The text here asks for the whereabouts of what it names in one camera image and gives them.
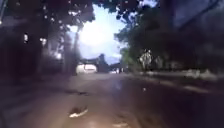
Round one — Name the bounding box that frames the white vehicle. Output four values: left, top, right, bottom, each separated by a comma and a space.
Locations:
75, 63, 98, 75

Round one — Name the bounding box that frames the grey asphalt road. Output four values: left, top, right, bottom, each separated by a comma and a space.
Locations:
0, 72, 224, 128

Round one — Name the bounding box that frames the row of trees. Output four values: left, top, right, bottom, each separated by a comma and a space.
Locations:
114, 0, 224, 73
0, 0, 96, 79

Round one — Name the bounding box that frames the pale kerb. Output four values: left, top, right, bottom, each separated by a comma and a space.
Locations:
128, 73, 224, 96

